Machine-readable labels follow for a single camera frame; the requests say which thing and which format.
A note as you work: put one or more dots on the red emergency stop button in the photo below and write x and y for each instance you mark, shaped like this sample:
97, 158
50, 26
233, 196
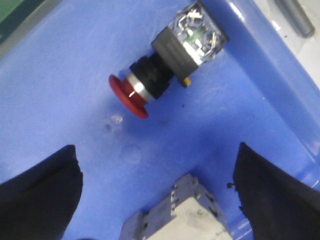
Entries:
193, 38

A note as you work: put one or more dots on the white grey contact block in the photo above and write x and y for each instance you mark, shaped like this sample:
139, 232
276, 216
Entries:
189, 212

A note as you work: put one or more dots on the green terminal block module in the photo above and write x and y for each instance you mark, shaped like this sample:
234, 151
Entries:
18, 18

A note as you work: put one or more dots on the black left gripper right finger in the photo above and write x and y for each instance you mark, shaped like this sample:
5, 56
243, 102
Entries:
277, 205

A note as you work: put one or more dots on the blue plastic tray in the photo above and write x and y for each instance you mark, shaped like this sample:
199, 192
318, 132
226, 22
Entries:
54, 91

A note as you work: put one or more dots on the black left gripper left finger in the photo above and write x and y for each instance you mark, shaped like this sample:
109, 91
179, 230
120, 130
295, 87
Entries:
39, 203

